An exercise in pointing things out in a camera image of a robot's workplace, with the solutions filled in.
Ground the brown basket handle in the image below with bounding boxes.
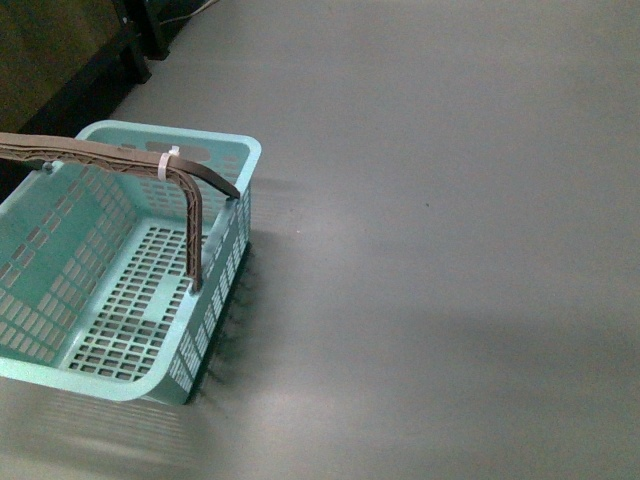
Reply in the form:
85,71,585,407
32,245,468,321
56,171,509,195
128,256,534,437
1,133,241,293

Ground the white zip tie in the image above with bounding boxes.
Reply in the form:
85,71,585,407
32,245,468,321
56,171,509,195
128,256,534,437
157,145,180,182

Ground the dark wooden furniture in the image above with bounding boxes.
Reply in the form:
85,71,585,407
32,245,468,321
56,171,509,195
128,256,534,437
0,0,176,136

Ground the white cable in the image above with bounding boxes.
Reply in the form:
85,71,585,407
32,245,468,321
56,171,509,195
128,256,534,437
158,0,221,25

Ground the light teal plastic basket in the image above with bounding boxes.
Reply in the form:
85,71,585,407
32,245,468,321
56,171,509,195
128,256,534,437
1,121,261,404

